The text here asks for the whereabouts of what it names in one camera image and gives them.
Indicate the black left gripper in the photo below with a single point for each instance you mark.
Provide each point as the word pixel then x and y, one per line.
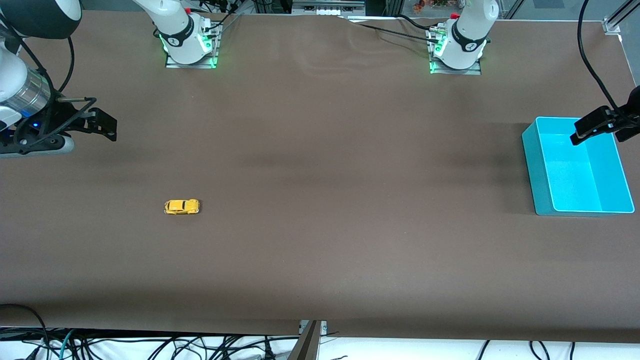
pixel 631 120

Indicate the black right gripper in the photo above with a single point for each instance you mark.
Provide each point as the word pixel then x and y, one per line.
pixel 44 123

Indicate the yellow beetle toy car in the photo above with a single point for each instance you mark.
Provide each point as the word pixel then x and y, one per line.
pixel 181 206

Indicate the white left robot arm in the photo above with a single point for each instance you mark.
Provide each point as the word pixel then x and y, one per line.
pixel 467 35

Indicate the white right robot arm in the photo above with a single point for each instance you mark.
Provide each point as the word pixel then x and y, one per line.
pixel 177 30

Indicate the turquoise plastic bin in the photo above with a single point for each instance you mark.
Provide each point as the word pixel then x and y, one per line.
pixel 575 180

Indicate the brown table cover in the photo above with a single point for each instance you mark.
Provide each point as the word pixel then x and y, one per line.
pixel 320 200

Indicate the white electronics box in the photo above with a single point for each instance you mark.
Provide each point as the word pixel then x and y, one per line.
pixel 327 9

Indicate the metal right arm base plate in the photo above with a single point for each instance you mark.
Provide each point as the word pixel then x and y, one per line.
pixel 192 65

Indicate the aluminium frame profile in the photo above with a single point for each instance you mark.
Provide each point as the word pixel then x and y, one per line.
pixel 617 20

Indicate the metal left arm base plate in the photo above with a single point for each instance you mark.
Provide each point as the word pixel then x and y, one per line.
pixel 457 71

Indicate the grey metal table bracket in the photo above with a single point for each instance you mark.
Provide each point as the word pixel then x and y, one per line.
pixel 306 345

